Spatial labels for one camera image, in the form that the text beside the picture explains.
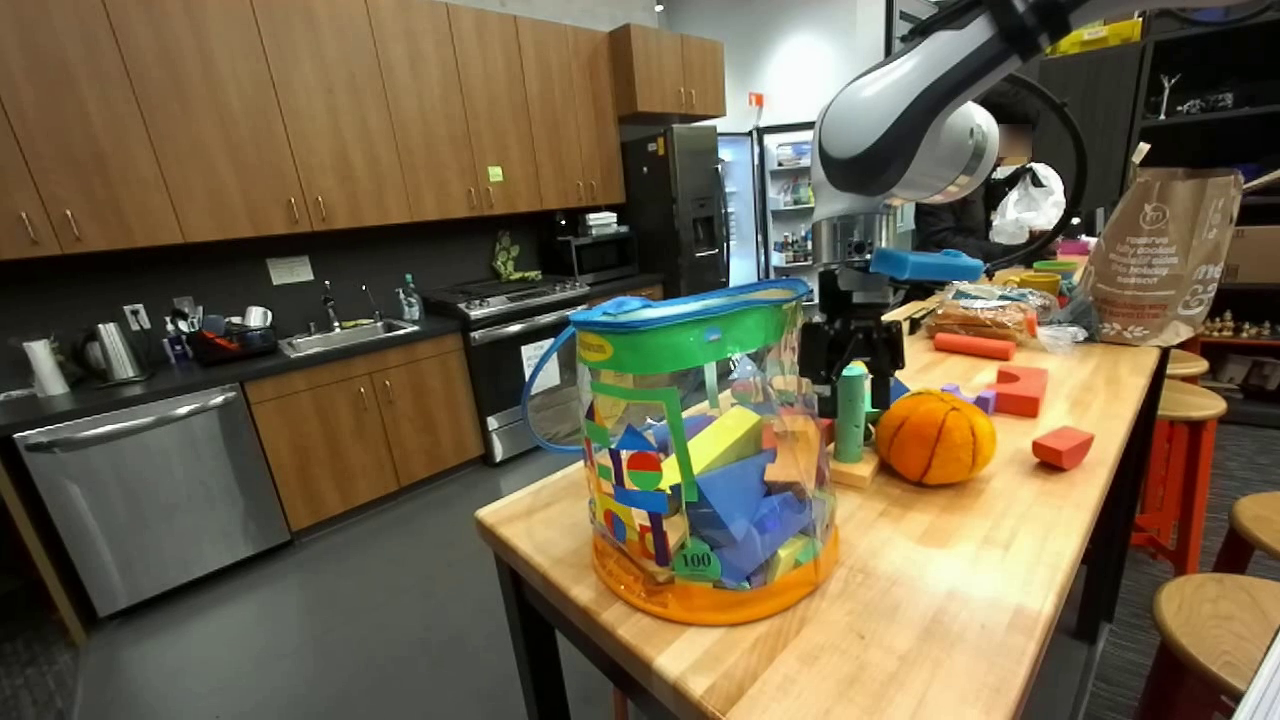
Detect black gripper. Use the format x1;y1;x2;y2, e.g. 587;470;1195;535
799;269;904;415

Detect yellow foam block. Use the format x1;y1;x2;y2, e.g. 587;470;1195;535
661;409;759;485

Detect clear toy bag green rim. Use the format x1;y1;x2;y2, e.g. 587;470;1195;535
529;280;842;623

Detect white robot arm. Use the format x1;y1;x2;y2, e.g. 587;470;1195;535
799;0;1085;413

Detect red foam arch block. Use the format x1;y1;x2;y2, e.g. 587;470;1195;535
991;365;1047;415

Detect white plastic bag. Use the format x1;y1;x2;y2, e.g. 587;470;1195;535
987;165;1069;246

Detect small red foam block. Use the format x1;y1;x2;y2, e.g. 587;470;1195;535
1034;429;1092;470

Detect brown paper bag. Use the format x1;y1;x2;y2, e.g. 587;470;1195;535
1085;167;1243;346

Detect orange plush pumpkin ball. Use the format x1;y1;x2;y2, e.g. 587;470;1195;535
877;389;995;487

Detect bagged bread loaf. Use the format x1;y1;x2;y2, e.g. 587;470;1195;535
924;283;1056;342

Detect black refrigerator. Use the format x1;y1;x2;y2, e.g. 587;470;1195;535
626;128;729;296

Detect stainless steel oven range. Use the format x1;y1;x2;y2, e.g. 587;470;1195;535
449;272;666;464

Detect wooden stool orange legs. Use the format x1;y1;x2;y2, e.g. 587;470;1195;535
1133;380;1228;571

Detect wooden stool middle right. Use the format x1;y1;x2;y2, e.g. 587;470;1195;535
1212;492;1280;571

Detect kitchen sink with faucet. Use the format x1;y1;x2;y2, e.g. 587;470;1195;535
281;291;418;361

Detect wooden stool near right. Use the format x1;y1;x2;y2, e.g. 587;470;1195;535
1137;571;1280;720

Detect stainless steel dishwasher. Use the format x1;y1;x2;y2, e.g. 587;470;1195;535
17;382;288;614

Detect paper towel roll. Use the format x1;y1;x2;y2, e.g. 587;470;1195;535
23;334;70;398

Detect blue camera mount on wrist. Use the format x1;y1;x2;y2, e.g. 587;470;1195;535
872;246;985;283

